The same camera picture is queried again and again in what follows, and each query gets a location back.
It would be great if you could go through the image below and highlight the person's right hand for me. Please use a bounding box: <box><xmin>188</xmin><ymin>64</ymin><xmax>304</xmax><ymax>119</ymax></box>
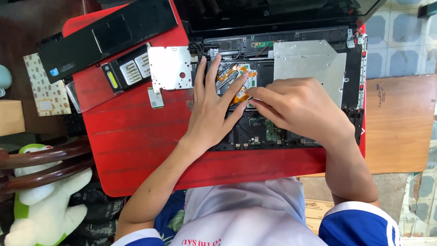
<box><xmin>246</xmin><ymin>77</ymin><xmax>356</xmax><ymax>150</ymax></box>

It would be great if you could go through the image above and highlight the person's left hand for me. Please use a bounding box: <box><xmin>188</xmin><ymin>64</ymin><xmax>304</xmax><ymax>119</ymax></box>
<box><xmin>181</xmin><ymin>55</ymin><xmax>249</xmax><ymax>151</ymax></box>

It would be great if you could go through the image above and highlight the orange flex cable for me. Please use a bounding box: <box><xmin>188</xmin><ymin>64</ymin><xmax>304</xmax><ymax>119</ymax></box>
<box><xmin>216</xmin><ymin>64</ymin><xmax>257</xmax><ymax>105</ymax></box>

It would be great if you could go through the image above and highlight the black laptop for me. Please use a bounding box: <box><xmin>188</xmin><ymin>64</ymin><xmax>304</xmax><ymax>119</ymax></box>
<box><xmin>186</xmin><ymin>0</ymin><xmax>388</xmax><ymax>151</ymax></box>

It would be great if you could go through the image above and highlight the silver optical drive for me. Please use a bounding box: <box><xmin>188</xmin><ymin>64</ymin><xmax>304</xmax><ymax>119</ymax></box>
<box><xmin>273</xmin><ymin>40</ymin><xmax>347</xmax><ymax>109</ymax></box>

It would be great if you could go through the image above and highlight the black laptop battery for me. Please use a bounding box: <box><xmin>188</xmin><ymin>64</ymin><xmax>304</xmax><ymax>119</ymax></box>
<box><xmin>101</xmin><ymin>42</ymin><xmax>153</xmax><ymax>94</ymax></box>

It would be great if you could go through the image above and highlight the light wooden table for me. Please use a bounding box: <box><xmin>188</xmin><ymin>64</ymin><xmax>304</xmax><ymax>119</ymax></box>
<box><xmin>297</xmin><ymin>74</ymin><xmax>437</xmax><ymax>178</ymax></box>

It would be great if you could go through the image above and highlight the printed cardboard box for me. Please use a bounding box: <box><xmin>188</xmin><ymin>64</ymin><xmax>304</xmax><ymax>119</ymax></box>
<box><xmin>303</xmin><ymin>198</ymin><xmax>335</xmax><ymax>236</ymax></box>

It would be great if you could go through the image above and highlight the white and blue shirt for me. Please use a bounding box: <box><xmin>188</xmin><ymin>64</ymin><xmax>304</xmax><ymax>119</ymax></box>
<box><xmin>112</xmin><ymin>177</ymin><xmax>402</xmax><ymax>246</ymax></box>

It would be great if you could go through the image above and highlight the clear plastic container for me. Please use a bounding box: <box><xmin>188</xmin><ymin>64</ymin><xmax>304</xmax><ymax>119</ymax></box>
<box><xmin>64</xmin><ymin>80</ymin><xmax>115</xmax><ymax>114</ymax></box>

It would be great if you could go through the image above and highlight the black laptop palmrest cover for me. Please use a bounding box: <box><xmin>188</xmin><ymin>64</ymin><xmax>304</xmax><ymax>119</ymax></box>
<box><xmin>37</xmin><ymin>0</ymin><xmax>179</xmax><ymax>85</ymax></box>

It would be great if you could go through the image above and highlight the black bag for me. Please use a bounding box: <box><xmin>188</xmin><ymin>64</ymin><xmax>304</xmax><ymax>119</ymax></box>
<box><xmin>68</xmin><ymin>183</ymin><xmax>126</xmax><ymax>246</ymax></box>

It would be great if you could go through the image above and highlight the beige patterned notebook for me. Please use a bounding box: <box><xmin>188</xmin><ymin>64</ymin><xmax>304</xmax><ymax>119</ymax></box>
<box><xmin>23</xmin><ymin>53</ymin><xmax>72</xmax><ymax>117</ymax></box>

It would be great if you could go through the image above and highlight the dark wooden chair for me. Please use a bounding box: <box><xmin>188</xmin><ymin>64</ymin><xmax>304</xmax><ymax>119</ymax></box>
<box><xmin>0</xmin><ymin>136</ymin><xmax>97</xmax><ymax>196</ymax></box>

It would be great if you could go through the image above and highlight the white and green plush toy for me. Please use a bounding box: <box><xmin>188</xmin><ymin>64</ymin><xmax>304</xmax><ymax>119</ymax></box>
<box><xmin>3</xmin><ymin>143</ymin><xmax>93</xmax><ymax>246</ymax></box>

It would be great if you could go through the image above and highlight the brown cardboard box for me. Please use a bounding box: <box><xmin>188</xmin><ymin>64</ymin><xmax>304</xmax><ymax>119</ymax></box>
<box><xmin>0</xmin><ymin>99</ymin><xmax>26</xmax><ymax>137</ymax></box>

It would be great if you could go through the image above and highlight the pale teal object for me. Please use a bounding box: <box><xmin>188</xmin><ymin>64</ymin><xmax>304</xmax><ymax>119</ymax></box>
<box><xmin>0</xmin><ymin>64</ymin><xmax>13</xmax><ymax>98</ymax></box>

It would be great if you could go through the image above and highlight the small wireless card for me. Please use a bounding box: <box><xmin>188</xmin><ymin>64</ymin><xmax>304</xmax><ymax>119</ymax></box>
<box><xmin>147</xmin><ymin>87</ymin><xmax>165</xmax><ymax>109</ymax></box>

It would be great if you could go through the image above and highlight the silver metal bracket plate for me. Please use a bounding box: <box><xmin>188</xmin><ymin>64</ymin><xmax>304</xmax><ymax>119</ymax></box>
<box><xmin>147</xmin><ymin>46</ymin><xmax>194</xmax><ymax>91</ymax></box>

